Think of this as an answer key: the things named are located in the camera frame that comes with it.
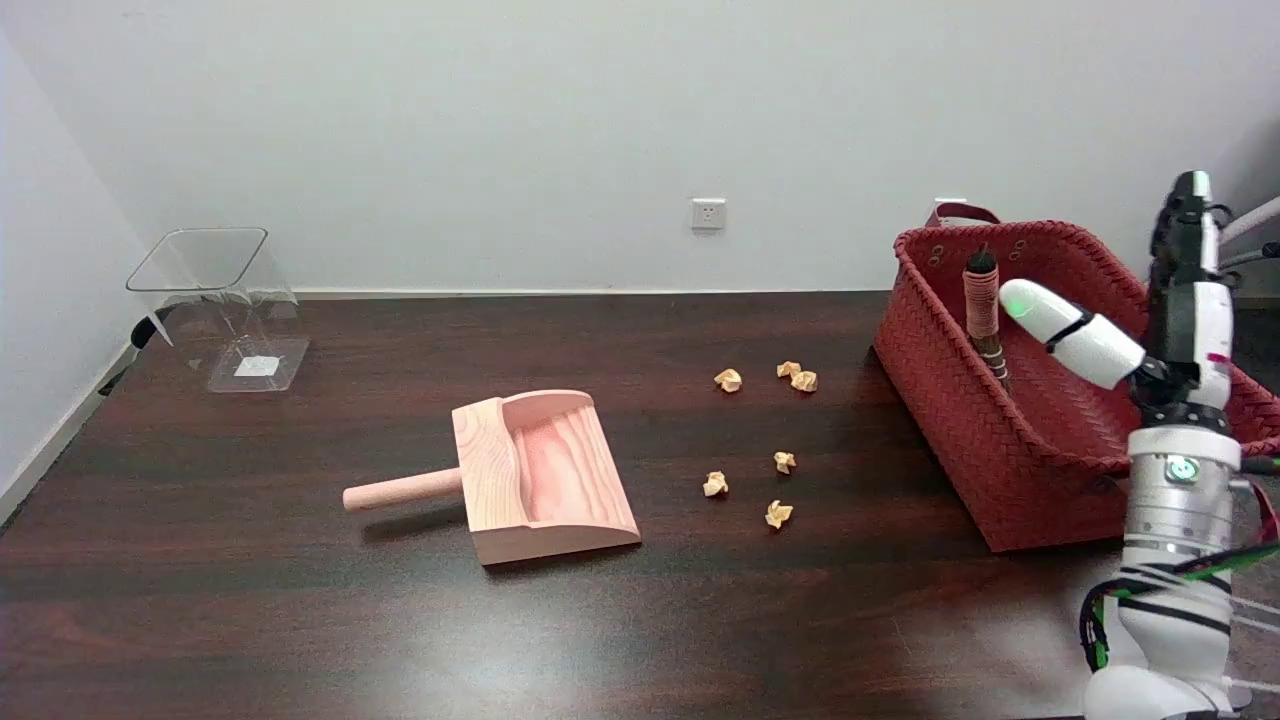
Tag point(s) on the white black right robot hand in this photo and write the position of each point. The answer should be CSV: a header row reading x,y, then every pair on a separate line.
x,y
1090,345

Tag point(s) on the small brown broom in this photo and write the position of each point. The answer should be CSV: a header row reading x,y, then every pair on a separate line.
x,y
982,300

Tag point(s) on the red woven basket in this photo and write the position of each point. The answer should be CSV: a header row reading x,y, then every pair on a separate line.
x,y
1010,440

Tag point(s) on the wooden dustpan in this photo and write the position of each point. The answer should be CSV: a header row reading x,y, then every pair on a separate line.
x,y
545,480

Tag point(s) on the clear plastic bin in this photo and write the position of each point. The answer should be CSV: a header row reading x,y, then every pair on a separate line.
x,y
235,300

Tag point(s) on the dark chair frame tube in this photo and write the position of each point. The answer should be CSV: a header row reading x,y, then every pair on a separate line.
x,y
1255,257

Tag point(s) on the pale chair frame tube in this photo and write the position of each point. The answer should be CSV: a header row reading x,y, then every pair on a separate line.
x,y
1255,218

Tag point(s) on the white wall outlet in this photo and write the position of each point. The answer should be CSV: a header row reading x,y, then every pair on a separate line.
x,y
708,214

